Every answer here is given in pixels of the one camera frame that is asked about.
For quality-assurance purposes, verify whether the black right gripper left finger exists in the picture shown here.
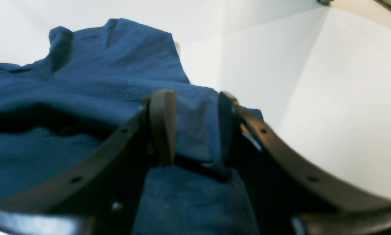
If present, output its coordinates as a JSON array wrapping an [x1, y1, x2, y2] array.
[[0, 89, 176, 235]]

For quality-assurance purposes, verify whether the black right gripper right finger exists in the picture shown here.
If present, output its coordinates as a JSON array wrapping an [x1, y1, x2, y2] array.
[[218, 92, 391, 235]]

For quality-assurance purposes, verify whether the dark blue t-shirt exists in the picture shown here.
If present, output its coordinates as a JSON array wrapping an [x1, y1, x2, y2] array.
[[0, 19, 259, 235]]

